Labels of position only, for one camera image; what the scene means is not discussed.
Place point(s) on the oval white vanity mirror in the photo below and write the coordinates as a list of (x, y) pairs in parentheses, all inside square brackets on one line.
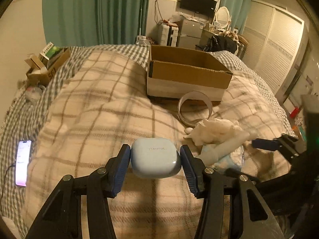
[(222, 18)]

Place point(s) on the green curtain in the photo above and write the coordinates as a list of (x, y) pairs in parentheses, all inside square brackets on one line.
[(94, 22), (238, 10)]

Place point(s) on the open cardboard box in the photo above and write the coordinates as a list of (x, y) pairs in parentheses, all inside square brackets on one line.
[(172, 72)]

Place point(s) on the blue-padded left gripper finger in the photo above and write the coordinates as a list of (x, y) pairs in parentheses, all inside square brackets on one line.
[(60, 216)]

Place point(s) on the white lace cloth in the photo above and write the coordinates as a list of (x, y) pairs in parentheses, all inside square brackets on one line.
[(214, 131)]

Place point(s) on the light blue earbuds case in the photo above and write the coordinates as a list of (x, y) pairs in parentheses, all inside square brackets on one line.
[(155, 158)]

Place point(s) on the large clear water jug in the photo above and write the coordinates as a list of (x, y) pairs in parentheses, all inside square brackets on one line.
[(142, 41)]

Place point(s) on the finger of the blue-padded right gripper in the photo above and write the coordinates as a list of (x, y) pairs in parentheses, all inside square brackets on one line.
[(250, 217)]

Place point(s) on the white suitcase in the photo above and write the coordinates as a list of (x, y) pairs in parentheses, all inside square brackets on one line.
[(167, 35)]

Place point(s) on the black wall television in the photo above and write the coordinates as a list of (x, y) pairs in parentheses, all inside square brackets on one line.
[(202, 7)]

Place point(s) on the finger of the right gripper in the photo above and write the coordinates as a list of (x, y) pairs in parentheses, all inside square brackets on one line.
[(289, 146)]

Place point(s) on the green white book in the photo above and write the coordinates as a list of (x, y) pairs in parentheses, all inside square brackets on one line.
[(49, 51)]

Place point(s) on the black jacket on chair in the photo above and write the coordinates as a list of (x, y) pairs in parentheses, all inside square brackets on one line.
[(222, 43)]

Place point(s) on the beige plaid blanket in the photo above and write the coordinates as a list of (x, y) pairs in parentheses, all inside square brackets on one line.
[(104, 106)]

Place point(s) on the smartphone with lit screen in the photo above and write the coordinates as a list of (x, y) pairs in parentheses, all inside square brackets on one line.
[(22, 161)]

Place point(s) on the white plastic tube bottle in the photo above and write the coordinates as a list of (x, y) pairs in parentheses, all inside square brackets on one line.
[(224, 145)]

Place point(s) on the white sliding wardrobe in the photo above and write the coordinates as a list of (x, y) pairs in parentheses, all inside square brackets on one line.
[(274, 36)]

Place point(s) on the blue tissue pack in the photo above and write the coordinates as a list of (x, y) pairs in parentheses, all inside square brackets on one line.
[(233, 160)]

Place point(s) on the silver mini fridge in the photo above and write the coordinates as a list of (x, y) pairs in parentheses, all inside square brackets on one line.
[(189, 34)]

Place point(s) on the green curtain left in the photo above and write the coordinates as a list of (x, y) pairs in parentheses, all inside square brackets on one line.
[(94, 22)]

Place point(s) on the green gingham bed sheet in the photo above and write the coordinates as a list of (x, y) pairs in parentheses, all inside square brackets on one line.
[(26, 118)]

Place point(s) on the white tape roll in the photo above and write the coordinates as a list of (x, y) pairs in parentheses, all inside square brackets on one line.
[(198, 99)]

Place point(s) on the small cardboard box with items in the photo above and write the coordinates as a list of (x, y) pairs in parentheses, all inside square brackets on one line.
[(42, 74)]

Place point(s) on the green curtain right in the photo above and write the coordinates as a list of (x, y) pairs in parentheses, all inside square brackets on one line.
[(238, 10)]

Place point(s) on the red fire extinguisher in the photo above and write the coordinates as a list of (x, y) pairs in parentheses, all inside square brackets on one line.
[(294, 113)]

